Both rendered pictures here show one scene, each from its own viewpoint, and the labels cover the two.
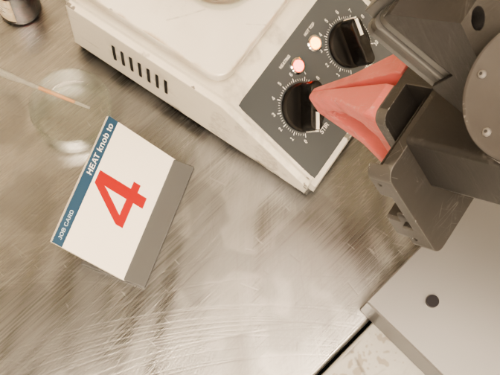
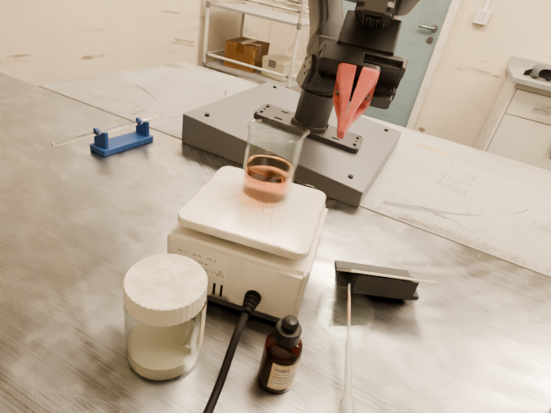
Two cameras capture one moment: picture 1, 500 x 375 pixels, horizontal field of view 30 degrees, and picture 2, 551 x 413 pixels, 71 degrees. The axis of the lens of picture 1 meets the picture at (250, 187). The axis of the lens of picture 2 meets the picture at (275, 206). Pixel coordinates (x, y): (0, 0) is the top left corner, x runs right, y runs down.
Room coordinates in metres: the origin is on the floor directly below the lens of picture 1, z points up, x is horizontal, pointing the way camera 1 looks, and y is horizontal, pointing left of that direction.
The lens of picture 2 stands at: (0.38, 0.37, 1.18)
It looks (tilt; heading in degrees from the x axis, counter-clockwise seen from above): 31 degrees down; 255
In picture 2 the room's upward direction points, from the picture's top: 11 degrees clockwise
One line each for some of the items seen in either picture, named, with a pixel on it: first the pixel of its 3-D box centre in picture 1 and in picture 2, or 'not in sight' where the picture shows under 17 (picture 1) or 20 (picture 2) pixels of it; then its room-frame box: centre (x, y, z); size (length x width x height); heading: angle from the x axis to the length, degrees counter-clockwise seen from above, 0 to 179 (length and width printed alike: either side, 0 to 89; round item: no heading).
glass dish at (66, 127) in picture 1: (71, 111); (343, 313); (0.23, 0.13, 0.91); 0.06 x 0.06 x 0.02
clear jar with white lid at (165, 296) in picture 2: not in sight; (166, 317); (0.39, 0.16, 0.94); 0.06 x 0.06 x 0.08
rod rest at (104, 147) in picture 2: not in sight; (122, 135); (0.49, -0.24, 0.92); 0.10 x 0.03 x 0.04; 49
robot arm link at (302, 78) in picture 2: not in sight; (327, 75); (0.16, -0.27, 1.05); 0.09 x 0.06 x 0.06; 2
